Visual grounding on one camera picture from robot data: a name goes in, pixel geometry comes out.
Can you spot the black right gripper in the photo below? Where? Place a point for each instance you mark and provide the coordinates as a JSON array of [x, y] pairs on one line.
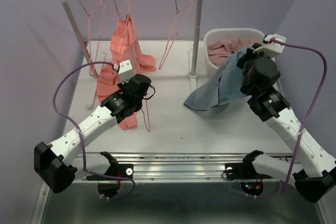
[[249, 54]]

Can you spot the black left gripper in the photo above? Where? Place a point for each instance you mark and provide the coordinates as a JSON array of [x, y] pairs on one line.
[[123, 86]]

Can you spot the blue denim garment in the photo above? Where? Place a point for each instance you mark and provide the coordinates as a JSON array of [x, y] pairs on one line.
[[223, 88]]

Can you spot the dusty pink pleated skirt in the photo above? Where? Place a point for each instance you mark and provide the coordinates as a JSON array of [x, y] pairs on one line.
[[219, 51]]

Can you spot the coral orange garment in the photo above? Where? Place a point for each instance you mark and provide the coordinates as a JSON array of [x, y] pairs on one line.
[[124, 45]]

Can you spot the pink wire hanger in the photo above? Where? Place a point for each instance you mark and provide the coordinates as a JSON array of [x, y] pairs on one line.
[[123, 6], [89, 13], [146, 115], [174, 32]]

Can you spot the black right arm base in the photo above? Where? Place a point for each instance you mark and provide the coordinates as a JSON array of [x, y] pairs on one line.
[[252, 184]]

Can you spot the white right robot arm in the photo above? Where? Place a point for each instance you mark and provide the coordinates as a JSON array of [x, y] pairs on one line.
[[312, 169]]

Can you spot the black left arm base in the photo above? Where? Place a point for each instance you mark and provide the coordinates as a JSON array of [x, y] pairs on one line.
[[115, 181]]

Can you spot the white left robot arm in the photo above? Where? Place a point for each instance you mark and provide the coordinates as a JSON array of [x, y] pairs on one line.
[[63, 160]]

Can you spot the white plastic basket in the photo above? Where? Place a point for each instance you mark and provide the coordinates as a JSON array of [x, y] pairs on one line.
[[226, 33]]

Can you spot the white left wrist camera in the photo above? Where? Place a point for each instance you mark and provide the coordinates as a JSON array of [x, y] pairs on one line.
[[124, 70]]

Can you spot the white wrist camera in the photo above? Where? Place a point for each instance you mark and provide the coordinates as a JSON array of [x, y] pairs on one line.
[[124, 70], [272, 45]]

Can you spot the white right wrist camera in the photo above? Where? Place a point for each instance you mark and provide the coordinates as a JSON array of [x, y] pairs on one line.
[[272, 45]]

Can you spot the aluminium rail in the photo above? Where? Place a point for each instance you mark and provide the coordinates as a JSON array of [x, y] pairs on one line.
[[171, 168]]

